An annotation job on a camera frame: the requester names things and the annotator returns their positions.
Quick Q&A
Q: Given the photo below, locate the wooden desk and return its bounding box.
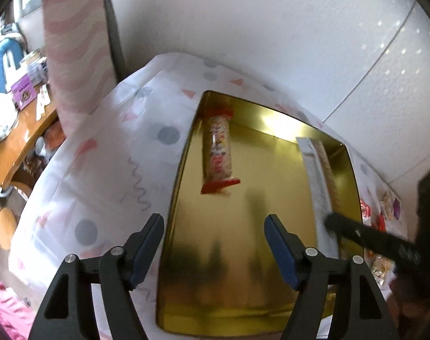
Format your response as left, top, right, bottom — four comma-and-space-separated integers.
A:
0, 88, 60, 188

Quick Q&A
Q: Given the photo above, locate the long white biscuit packet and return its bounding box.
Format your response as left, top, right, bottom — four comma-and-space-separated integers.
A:
296, 136, 343, 259

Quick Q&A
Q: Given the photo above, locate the magenta cloth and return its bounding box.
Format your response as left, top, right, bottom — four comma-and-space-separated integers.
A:
0, 280, 38, 340

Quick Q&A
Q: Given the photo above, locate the white plastic bag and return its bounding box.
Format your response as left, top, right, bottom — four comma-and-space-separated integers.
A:
0, 92, 18, 139

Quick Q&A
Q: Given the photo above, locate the round wooden stool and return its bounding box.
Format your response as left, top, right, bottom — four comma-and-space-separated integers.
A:
0, 207, 19, 250

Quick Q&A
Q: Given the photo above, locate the blue chair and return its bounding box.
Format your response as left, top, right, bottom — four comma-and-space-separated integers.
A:
0, 37, 28, 94

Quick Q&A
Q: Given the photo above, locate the pink striped curtain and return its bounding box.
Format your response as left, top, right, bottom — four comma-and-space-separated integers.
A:
41, 0, 118, 146

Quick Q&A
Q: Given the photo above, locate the purple box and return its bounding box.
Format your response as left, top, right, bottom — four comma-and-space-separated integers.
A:
10, 78, 37, 110

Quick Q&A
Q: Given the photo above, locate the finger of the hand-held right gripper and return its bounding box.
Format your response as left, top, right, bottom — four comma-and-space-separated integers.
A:
324, 212, 422, 266

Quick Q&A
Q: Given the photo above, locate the white printed tablecloth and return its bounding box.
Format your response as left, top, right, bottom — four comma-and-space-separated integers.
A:
8, 52, 414, 340

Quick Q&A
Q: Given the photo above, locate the clear wrapped snack packet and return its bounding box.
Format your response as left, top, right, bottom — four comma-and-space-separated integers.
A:
365, 251, 396, 284

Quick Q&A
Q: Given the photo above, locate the gold metal tin box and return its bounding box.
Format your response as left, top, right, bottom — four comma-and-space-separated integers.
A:
154, 90, 365, 338

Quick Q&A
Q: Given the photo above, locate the cracker packet with red ends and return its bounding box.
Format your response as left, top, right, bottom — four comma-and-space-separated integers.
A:
200, 108, 241, 195

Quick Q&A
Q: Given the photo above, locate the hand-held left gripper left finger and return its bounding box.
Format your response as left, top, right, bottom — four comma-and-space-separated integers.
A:
30, 213, 165, 340

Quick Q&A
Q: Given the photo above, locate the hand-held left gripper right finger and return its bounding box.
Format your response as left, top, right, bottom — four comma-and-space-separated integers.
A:
264, 214, 401, 340

